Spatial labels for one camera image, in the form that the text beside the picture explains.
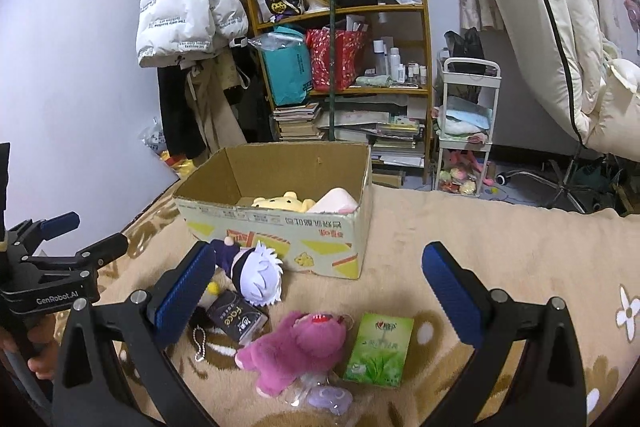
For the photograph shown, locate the white haired anime plush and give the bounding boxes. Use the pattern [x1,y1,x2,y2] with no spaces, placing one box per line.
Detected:
[206,236,283,307]

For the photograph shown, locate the green tissue pack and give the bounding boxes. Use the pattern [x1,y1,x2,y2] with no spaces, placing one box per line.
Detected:
[343,313,414,388]

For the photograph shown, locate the yellow plush toy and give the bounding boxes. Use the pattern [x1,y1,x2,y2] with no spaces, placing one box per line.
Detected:
[252,191,316,213]

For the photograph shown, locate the pink bear plush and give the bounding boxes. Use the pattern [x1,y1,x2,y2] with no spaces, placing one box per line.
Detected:
[234,311,349,397]

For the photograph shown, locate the white pink soft pillow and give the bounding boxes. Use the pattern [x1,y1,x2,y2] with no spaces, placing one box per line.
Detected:
[308,187,358,215]

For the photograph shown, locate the person's hand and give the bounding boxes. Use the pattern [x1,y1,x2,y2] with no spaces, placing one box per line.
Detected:
[0,311,61,383]

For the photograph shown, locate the black hanging garment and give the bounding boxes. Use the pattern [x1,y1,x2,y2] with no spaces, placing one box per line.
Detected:
[157,66,205,159]

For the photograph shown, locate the black face tissue pack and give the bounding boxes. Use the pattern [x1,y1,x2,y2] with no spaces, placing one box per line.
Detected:
[206,289,269,346]

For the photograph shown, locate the chrome chair base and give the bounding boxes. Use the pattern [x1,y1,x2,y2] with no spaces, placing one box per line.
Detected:
[494,146,622,214]

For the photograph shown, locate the beige hanging coat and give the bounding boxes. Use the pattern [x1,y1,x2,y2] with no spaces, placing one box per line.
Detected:
[186,49,246,155]

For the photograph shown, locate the purple item in plastic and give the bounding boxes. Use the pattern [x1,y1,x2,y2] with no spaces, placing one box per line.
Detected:
[282,371,357,418]

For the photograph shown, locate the cardboard box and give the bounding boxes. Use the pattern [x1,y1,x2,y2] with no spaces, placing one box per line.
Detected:
[174,141,372,280]

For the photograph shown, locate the stack of books left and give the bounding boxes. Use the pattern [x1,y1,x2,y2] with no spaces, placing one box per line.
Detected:
[272,102,324,141]

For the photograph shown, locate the stack of books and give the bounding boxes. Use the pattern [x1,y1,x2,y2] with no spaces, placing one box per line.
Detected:
[333,94,431,170]
[272,102,324,141]

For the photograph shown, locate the teal paper bag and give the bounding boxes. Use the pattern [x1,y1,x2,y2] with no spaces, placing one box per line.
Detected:
[258,27,311,106]

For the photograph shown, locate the white rolling cart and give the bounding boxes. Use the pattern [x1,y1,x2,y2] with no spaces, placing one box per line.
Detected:
[433,57,502,196]

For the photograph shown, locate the stack of books right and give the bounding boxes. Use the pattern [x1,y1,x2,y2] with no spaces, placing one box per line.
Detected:
[333,94,431,170]

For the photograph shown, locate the wooden shelf unit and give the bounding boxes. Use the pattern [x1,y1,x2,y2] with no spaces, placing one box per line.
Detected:
[246,0,433,174]

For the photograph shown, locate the red gift bag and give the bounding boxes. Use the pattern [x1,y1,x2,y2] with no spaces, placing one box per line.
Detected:
[306,28,368,93]

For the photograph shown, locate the white bottles on shelf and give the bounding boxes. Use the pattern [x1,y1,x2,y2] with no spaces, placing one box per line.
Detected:
[372,38,427,88]

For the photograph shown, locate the green pole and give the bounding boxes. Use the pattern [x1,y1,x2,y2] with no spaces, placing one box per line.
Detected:
[329,0,336,142]

